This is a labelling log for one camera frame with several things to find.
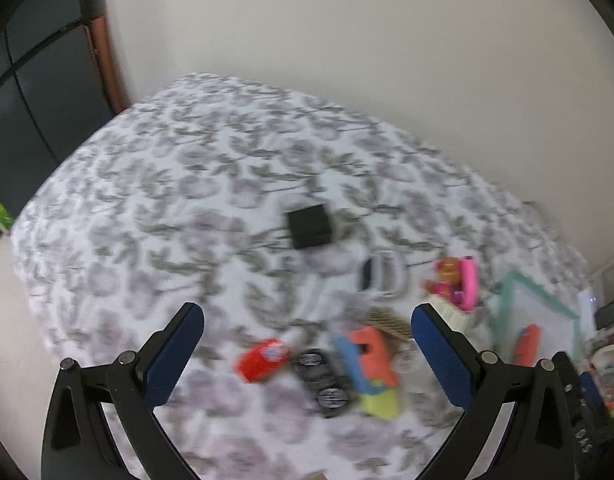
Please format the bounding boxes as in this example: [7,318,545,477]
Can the cream slotted plastic holder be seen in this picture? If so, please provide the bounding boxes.
[425,295,471,333]

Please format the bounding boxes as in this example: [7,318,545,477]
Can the orange blue yellow toy gun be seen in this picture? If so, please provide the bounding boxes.
[332,326,400,422]

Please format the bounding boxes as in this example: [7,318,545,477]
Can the black toy car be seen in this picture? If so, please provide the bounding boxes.
[291,349,355,418]

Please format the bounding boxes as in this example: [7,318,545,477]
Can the white charger adapter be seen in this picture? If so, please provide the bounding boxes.
[392,340,423,377]

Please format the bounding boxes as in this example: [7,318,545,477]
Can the white plastic basket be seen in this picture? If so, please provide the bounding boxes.
[590,342,614,374]

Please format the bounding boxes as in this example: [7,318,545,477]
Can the teal rimmed white tray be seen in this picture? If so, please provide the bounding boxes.
[492,271,584,363]

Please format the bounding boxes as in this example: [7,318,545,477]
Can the black power adapter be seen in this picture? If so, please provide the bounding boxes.
[595,301,614,330]

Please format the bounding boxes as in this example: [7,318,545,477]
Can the white power strip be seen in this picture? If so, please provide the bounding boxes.
[577,287,597,336]

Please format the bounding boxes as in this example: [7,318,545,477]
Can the brown puppy toy figure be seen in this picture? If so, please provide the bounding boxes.
[423,257,462,304]

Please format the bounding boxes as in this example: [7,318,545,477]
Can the red white glue bottle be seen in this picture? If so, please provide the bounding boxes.
[234,339,292,384]

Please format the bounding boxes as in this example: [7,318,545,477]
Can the gold patterned rectangular clip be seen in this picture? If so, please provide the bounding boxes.
[368,308,412,341]

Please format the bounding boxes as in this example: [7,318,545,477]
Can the white smartwatch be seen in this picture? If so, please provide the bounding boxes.
[358,249,408,300]

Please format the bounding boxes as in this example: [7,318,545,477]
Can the floral grey white blanket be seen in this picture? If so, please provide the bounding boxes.
[13,74,586,479]

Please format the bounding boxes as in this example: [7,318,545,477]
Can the black charger cube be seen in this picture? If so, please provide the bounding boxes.
[285,204,333,250]

